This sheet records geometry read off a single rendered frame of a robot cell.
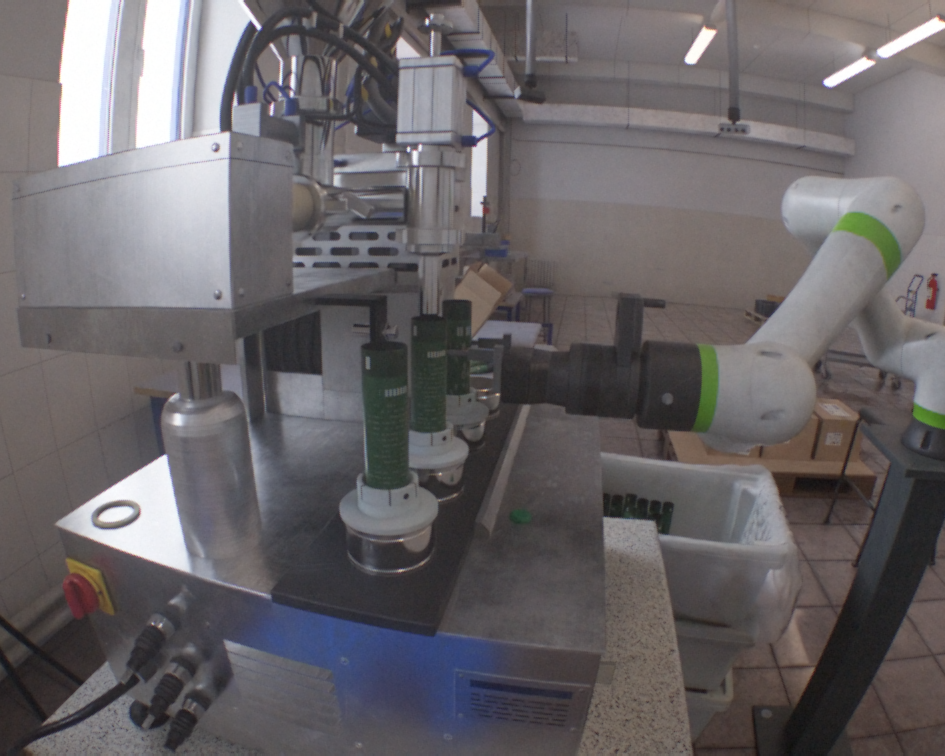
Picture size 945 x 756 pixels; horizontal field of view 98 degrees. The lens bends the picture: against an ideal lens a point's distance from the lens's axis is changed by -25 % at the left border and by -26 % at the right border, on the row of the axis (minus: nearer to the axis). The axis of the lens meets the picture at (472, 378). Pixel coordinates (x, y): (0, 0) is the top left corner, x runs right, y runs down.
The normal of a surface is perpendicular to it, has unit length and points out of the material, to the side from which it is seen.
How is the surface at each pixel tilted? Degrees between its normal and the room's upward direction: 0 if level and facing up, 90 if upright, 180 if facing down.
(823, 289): 52
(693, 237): 90
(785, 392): 70
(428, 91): 90
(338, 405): 90
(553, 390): 90
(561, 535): 0
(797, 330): 57
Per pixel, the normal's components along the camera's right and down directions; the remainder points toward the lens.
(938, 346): -0.96, 0.01
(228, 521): 0.60, 0.23
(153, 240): -0.19, 0.26
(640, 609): 0.03, -0.96
